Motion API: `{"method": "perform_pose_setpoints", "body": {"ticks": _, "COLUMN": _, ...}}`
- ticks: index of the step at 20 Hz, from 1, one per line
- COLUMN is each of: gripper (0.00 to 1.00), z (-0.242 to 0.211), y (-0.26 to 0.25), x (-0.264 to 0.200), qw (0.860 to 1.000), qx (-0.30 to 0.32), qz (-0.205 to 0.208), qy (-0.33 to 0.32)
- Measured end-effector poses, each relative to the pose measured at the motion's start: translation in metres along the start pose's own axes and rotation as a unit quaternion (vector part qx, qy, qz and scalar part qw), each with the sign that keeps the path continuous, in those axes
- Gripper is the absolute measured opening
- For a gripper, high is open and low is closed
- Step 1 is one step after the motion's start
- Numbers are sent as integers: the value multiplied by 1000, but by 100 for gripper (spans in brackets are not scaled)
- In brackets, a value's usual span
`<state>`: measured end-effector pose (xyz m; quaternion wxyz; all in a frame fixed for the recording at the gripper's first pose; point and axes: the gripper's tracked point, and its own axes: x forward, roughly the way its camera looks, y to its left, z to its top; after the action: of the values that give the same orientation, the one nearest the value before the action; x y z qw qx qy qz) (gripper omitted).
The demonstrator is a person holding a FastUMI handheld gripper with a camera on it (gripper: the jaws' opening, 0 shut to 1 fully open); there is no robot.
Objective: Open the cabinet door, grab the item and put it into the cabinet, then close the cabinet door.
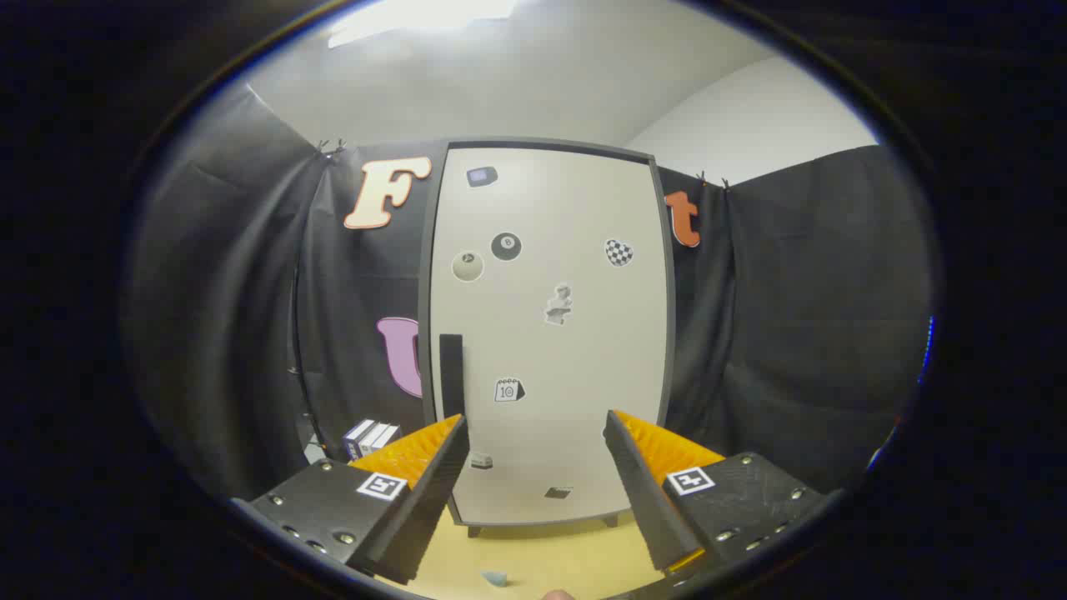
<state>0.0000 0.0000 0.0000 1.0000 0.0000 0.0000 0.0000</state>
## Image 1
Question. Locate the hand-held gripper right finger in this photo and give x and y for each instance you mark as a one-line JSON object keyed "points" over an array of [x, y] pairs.
{"points": [[646, 492]]}

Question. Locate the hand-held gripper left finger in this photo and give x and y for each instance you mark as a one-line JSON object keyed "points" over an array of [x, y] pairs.
{"points": [[433, 500]]}

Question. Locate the small white blue cup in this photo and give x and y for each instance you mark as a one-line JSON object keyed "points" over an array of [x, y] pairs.
{"points": [[495, 577]]}

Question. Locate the white and blue boxes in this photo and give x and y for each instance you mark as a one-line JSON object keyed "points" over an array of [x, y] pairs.
{"points": [[371, 437]]}

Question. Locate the grey cabinet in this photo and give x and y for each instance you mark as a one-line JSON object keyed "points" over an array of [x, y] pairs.
{"points": [[426, 275]]}

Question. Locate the black backdrop cloth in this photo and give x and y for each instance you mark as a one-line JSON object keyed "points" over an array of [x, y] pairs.
{"points": [[792, 317]]}

